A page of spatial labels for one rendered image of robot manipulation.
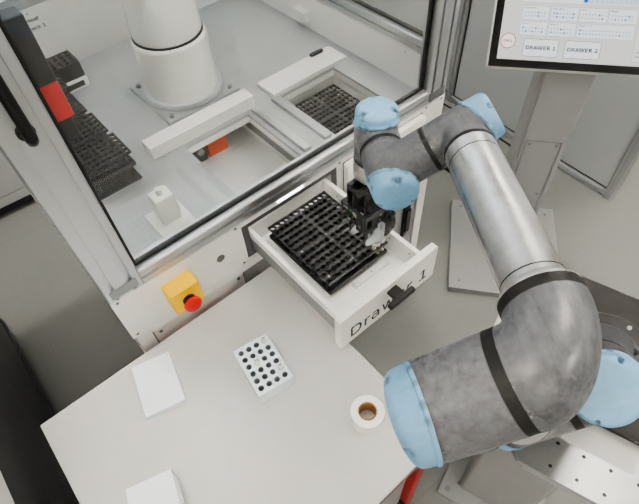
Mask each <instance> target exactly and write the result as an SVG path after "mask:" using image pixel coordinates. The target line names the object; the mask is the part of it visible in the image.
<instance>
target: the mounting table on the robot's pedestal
mask: <svg viewBox="0 0 639 504"><path fill-rule="evenodd" d="M512 453H513V455H514V458H515V460H516V462H518V463H519V464H521V465H523V466H522V468H523V469H525V470H527V471H529V472H531V473H532V474H534V475H536V476H538V477H540V478H542V479H543V480H545V481H547V482H549V483H551V484H552V485H554V486H556V487H558V488H560V489H561V490H563V491H565V492H567V493H569V494H571V495H572V496H574V497H576V498H578V499H580V500H581V501H583V502H585V503H587V504H639V456H638V460H637V464H636V468H635V472H634V476H632V475H630V474H628V473H626V472H624V471H623V470H621V469H619V468H617V467H615V466H613V465H611V464H609V463H607V462H605V461H603V460H601V459H599V458H597V457H595V456H594V455H592V454H590V453H588V452H586V451H584V450H582V449H580V448H578V447H576V446H574V445H572V444H570V443H568V442H567V441H565V440H563V439H561V438H559V437H555V438H552V439H549V440H545V441H542V442H539V443H536V444H533V445H529V446H527V447H525V448H523V449H521V450H512Z"/></svg>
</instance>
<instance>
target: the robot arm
mask: <svg viewBox="0 0 639 504"><path fill-rule="evenodd" d="M399 123H400V118H399V108H398V106H397V104H396V103H395V102H394V101H393V100H391V99H389V98H386V97H381V96H376V97H369V98H366V99H364V100H362V101H361V102H359V104H358V105H357V106H356V109H355V117H354V121H353V125H354V154H353V174H354V179H353V180H351V181H349V182H348V183H347V196H346V197H345V198H343V199H342V200H341V218H343V217H344V216H348V217H349V218H350V219H352V222H353V223H354V224H355V225H354V227H353V228H352V229H351V233H352V234H356V233H358V232H360V233H363V232H364V235H363V236H364V237H365V236H366V235H367V236H368V239H367V241H366V243H365V245H366V246H369V245H371V244H373V243H375V244H379V243H381V242H382V241H383V240H384V239H385V238H386V237H387V236H388V234H389V233H390V232H391V231H392V229H393V228H394V227H395V224H396V218H395V215H396V212H394V210H400V209H403V208H406V207H408V206H409V205H411V204H412V203H413V201H414V200H415V199H417V197H418V195H419V192H420V187H419V186H420V184H419V183H420V182H421V181H423V180H425V179H427V178H429V177H430V176H432V175H434V174H436V173H438V172H439V171H441V170H443V169H445V168H447V167H448V169H449V171H450V174H451V176H452V178H453V181H454V183H455V186H456V188H457V191H458V193H459V195H460V198H461V200H462V203H463V205H464V207H465V210H466V212H467V215H468V217H469V220H470V222H471V224H472V227H473V229H474V232H475V234H476V236H477V239H478V241H479V244H480V246H481V248H482V251H483V253H484V256H485V258H486V261H487V263H488V265H489V268H490V270H491V273H492V275H493V277H494V280H495V282H496V285H497V287H498V290H499V292H500V296H499V297H498V299H497V303H496V308H497V311H498V314H499V316H500V319H501V322H500V323H499V324H498V325H495V326H492V327H490V328H488V329H485V330H482V331H480V332H477V333H475V334H473V335H470V336H468V337H465V338H463V339H461V340H458V341H456V342H453V343H451V344H448V345H446V346H444V347H441V348H439V349H436V350H434V351H432V352H429V353H427V354H424V355H422V356H419V357H417V358H415V359H412V360H410V361H408V360H405V361H403V363H402V364H400V365H398V366H396V367H394V368H392V369H390V370H389V371H388V372H387V373H386V375H385V378H384V383H383V388H384V398H385V403H386V407H387V411H388V415H389V418H390V421H391V424H392V427H393V429H394V432H395V434H396V437H397V439H398V441H399V443H400V445H401V447H402V449H403V450H404V452H405V454H406V455H407V457H408V458H409V459H410V461H411V462H412V463H413V464H414V465H415V466H417V467H419V468H421V469H428V468H432V467H436V466H437V467H439V468H440V467H443V465H444V464H447V463H450V462H453V461H456V460H459V459H462V458H466V457H469V456H473V455H477V454H483V453H487V452H490V451H493V450H495V449H497V448H500V449H502V450H505V451H512V450H521V449H523V448H525V447H527V446H529V445H533V444H536V443H539V442H542V441H545V440H549V439H552V438H555V437H558V436H561V435H565V434H568V433H571V432H574V431H577V430H580V429H583V428H587V427H590V426H593V425H597V426H601V427H607V428H616V427H622V426H625V425H628V424H630V423H632V422H633V421H635V420H636V419H638V418H639V348H638V346H637V345H636V343H635V342H634V341H633V340H632V338H631V337H630V336H629V335H628V334H626V333H625V332H624V331H622V330H621V329H619V328H617V327H615V326H612V325H609V324H605V323H600V318H599V313H598V310H597V307H596V304H595V301H594V299H593V297H592V295H591V293H590V291H589V289H588V287H587V285H586V283H585V282H584V280H583V278H582V277H581V275H580V274H578V273H577V272H575V271H573V270H570V269H566V268H565V266H564V264H563V263H562V261H561V259H560V257H559V255H558V253H557V252H556V250H555V248H554V246H553V244H552V242H551V241H550V239H549V237H548V235H547V233H546V231H545V230H544V228H543V226H542V224H541V222H540V220H539V219H538V217H537V215H536V213H535V211H534V209H533V208H532V206H531V204H530V202H529V200H528V198H527V197H526V195H525V193H524V191H523V189H522V187H521V186H520V184H519V182H518V180H517V178H516V176H515V175H514V173H513V171H512V169H511V167H510V165H509V164H508V162H507V160H506V158H505V156H504V154H503V152H502V151H501V149H500V147H499V145H498V143H497V139H498V138H500V137H502V136H503V135H504V134H505V128H504V125H503V124H502V122H501V120H500V118H499V116H498V114H497V112H496V110H495V109H494V107H493V105H492V103H491V101H490V100H489V98H488V97H487V95H485V94H483V93H478V94H476V95H474V96H472V97H470V98H468V99H466V100H465V101H463V102H458V103H457V104H456V105H455V106H454V107H453V108H451V109H449V110H448V111H446V112H444V113H443V114H441V115H439V116H438V117H436V118H434V119H433V120H431V121H429V122H428V123H426V124H424V125H423V126H421V127H419V128H418V129H416V130H414V131H413V132H411V133H409V134H408V135H406V136H404V137H403V138H401V136H400V134H399V130H398V125H399ZM344 204H345V205H346V206H347V207H348V209H347V210H346V211H344V212H343V205H344Z"/></svg>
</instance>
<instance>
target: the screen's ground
mask: <svg viewBox="0 0 639 504"><path fill-rule="evenodd" d="M523 4H526V5H549V6H572V7H595V8H618V9H639V6H624V5H601V4H577V3H568V0H505V6H504V12H503V19H502V25H501V32H516V33H517V40H516V46H515V49H501V48H499V45H498V52H497V59H514V60H531V61H548V62H565V63H582V64H599V65H616V66H633V67H639V16H638V21H637V26H636V31H635V36H634V41H618V40H599V39H580V38H560V37H541V36H522V35H518V32H519V25H520V19H521V13H522V7H523ZM501 32H500V37H501ZM524 38H535V39H554V40H560V42H559V48H558V54H557V58H545V57H528V56H521V54H522V48H523V42H524ZM566 40H573V41H592V42H602V47H601V52H600V57H599V61H597V60H580V59H562V58H563V52H564V47H565V41H566Z"/></svg>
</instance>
